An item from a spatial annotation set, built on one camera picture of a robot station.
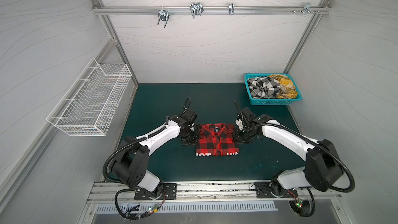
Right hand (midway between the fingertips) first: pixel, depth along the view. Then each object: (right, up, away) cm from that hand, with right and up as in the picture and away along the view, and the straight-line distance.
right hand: (236, 136), depth 84 cm
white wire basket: (-70, +17, -16) cm, 74 cm away
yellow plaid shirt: (+39, +27, +19) cm, 51 cm away
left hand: (-19, -2, -1) cm, 19 cm away
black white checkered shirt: (+25, +28, +24) cm, 44 cm away
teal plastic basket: (+29, +19, +18) cm, 39 cm away
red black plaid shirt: (-10, -3, +3) cm, 11 cm away
